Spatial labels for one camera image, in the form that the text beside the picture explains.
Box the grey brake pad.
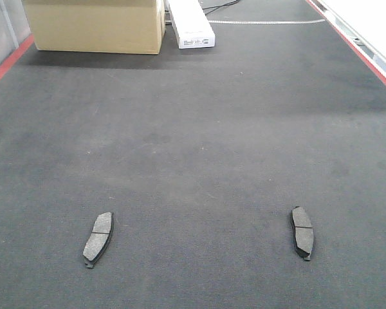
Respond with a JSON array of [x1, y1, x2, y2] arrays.
[[291, 207, 315, 261], [82, 212, 114, 268]]

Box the dark grey conveyor belt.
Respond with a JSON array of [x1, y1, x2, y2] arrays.
[[0, 1, 386, 308]]

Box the long white carton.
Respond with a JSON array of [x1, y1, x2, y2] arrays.
[[166, 0, 216, 50]]

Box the large cardboard box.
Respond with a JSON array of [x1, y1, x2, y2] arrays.
[[23, 1, 165, 55]]

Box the black floor cable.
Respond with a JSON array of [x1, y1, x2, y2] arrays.
[[201, 0, 242, 15]]

